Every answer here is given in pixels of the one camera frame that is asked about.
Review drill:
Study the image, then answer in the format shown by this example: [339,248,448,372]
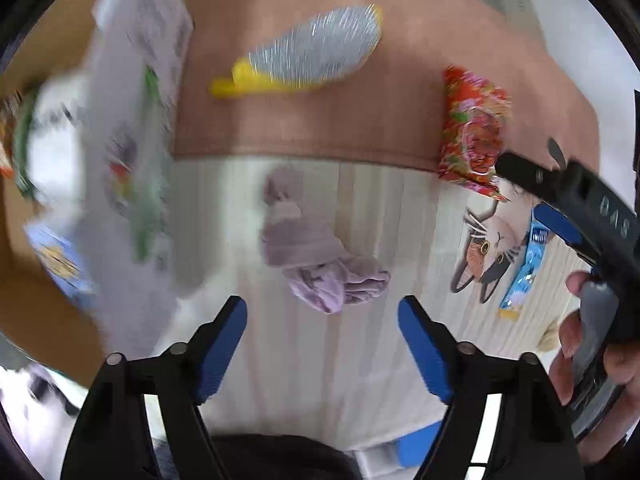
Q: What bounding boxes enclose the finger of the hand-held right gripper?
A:
[496,152,581,202]
[532,203,603,267]

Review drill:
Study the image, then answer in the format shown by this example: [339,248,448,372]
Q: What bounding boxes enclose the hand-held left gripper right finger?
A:
[398,295,587,480]

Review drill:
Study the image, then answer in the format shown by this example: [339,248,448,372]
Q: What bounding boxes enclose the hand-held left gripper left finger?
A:
[60,296,248,480]

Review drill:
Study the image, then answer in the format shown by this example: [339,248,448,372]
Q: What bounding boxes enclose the red patterned snack packet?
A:
[438,65,513,204]

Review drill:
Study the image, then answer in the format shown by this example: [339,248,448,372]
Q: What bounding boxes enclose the lilac sock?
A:
[281,255,392,315]

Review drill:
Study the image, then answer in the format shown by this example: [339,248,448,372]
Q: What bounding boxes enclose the mauve knitted sock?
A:
[262,166,347,268]

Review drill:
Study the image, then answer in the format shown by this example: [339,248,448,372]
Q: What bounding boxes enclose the person's right hand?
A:
[548,270,640,463]

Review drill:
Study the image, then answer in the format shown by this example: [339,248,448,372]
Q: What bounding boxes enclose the blue snack packet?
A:
[498,209,551,320]

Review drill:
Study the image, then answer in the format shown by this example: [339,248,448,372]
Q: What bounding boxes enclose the cat face mat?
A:
[450,180,538,305]

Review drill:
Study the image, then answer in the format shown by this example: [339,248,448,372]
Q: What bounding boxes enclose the cardboard box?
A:
[0,0,173,391]

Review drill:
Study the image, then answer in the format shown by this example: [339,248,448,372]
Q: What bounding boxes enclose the white plastic bag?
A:
[22,0,196,356]

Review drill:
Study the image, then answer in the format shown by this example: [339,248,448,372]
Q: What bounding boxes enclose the pinkish brown mat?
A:
[167,0,601,175]

